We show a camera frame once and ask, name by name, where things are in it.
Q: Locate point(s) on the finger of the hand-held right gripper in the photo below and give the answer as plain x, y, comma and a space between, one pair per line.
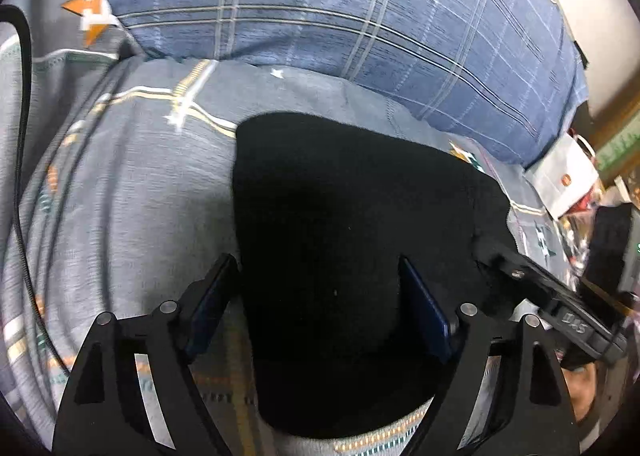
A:
515, 268

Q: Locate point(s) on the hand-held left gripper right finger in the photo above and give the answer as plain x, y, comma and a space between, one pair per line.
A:
425, 308

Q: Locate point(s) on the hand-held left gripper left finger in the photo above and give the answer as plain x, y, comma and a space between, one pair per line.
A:
212, 306

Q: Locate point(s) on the black pants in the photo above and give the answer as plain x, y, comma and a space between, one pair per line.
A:
350, 236

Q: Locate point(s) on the person's right hand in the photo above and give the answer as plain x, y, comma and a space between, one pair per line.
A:
582, 393

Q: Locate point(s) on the clear plastic bag of packets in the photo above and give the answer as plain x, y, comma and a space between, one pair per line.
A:
580, 231

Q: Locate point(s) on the white paper bag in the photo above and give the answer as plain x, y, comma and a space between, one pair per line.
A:
565, 178

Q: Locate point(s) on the grey patterned bed sheet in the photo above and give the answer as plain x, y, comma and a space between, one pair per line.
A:
125, 216

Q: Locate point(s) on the cardboard box with green print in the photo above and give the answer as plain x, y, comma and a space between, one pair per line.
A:
620, 148

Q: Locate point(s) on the blue plaid pillow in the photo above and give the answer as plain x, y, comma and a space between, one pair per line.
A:
325, 11

